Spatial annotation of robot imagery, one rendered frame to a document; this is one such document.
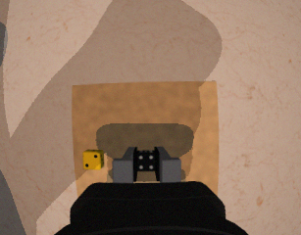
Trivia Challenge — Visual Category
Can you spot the black die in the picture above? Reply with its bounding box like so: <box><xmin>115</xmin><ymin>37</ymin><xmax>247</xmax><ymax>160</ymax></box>
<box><xmin>137</xmin><ymin>150</ymin><xmax>155</xmax><ymax>171</ymax></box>

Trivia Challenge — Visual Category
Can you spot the orange square mat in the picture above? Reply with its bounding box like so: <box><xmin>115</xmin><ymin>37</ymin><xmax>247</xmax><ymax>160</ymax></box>
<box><xmin>72</xmin><ymin>81</ymin><xmax>219</xmax><ymax>197</ymax></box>

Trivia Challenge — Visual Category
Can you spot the yellow die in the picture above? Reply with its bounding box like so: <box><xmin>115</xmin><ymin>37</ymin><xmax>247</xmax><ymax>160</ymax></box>
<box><xmin>82</xmin><ymin>150</ymin><xmax>104</xmax><ymax>170</ymax></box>

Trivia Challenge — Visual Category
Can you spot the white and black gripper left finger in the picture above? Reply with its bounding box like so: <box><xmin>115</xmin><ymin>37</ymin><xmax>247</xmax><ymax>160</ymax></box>
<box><xmin>112</xmin><ymin>147</ymin><xmax>137</xmax><ymax>183</ymax></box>

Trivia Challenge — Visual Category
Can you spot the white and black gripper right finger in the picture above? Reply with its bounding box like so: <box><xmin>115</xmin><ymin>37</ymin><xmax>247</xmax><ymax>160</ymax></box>
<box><xmin>155</xmin><ymin>147</ymin><xmax>181</xmax><ymax>183</ymax></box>

